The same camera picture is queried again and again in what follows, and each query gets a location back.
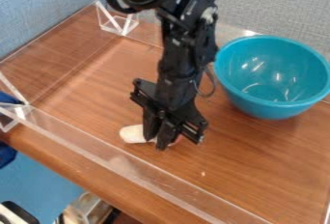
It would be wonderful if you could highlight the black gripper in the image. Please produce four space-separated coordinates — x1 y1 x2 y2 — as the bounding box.
130 78 208 151

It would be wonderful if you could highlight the brown and white toy mushroom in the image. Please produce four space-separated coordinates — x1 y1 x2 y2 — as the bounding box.
119 124 158 144

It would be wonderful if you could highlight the blue plastic bowl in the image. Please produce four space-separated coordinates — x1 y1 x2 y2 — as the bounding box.
214 35 330 120

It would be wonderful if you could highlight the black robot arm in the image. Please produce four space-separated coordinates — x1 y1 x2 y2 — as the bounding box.
106 0 218 151

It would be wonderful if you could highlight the grey metal box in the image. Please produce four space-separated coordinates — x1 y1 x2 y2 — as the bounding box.
55 192 114 224

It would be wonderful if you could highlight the clear acrylic front barrier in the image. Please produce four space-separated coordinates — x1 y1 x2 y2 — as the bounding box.
0 102 273 224

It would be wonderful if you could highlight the blue cloth object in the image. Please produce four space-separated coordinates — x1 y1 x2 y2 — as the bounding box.
0 91 23 170

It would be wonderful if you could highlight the black and white object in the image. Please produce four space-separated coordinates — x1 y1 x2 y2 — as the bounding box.
0 201 41 224

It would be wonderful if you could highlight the black cable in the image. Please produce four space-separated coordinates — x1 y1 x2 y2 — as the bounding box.
193 67 218 98

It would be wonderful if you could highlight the clear acrylic corner bracket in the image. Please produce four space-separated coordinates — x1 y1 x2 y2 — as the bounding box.
94 1 139 37

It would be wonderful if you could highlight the clear acrylic left bracket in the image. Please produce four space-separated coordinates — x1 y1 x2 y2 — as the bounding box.
0 71 31 132

